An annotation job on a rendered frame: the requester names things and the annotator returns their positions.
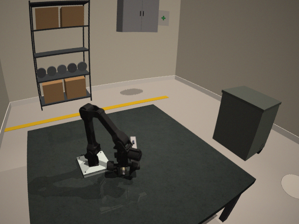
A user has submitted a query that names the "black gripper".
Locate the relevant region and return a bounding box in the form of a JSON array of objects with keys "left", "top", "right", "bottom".
[{"left": 107, "top": 157, "right": 140, "bottom": 176}]

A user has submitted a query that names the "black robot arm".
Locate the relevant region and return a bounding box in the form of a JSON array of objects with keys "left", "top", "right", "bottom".
[{"left": 79, "top": 103, "right": 142, "bottom": 167}]

